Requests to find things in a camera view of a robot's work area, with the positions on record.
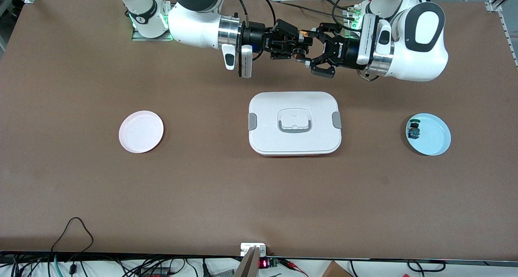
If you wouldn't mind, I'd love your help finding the orange push-button switch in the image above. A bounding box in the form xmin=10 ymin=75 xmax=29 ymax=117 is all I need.
xmin=292 ymin=31 xmax=315 ymax=62

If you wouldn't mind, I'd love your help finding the white lunch box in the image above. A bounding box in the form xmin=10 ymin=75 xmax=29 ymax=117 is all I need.
xmin=248 ymin=92 xmax=342 ymax=157

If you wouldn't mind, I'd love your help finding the brown cardboard box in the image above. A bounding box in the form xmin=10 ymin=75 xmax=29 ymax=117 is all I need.
xmin=322 ymin=261 xmax=353 ymax=277

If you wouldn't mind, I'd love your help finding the light blue plate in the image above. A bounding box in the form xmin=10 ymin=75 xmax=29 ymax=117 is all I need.
xmin=405 ymin=113 xmax=452 ymax=156

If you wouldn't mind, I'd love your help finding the pink plate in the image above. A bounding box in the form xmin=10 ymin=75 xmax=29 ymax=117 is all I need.
xmin=119 ymin=111 xmax=164 ymax=154

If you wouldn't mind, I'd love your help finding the small white socket block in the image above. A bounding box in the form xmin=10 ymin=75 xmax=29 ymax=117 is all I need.
xmin=240 ymin=243 xmax=267 ymax=256

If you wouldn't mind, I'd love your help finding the red clip lead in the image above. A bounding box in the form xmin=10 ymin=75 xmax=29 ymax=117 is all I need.
xmin=281 ymin=259 xmax=309 ymax=277

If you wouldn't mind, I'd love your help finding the aluminium bar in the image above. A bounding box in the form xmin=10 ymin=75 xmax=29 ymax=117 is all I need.
xmin=234 ymin=246 xmax=260 ymax=277

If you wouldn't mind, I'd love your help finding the long black table cable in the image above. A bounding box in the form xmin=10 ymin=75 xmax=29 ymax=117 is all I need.
xmin=277 ymin=1 xmax=357 ymax=21

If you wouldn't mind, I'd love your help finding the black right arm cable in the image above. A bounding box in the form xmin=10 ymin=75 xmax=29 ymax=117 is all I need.
xmin=231 ymin=0 xmax=278 ymax=26

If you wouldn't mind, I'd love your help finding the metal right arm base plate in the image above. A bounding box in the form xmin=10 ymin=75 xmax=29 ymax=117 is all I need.
xmin=132 ymin=4 xmax=178 ymax=41

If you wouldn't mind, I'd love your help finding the perforated metal rail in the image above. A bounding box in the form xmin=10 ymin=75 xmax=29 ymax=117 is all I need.
xmin=500 ymin=11 xmax=518 ymax=69

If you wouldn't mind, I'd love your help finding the black flat-loop cable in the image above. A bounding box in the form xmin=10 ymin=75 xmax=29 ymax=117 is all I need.
xmin=407 ymin=260 xmax=446 ymax=273

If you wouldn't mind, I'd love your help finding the black looped cable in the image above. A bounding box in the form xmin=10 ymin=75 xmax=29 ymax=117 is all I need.
xmin=51 ymin=217 xmax=94 ymax=254

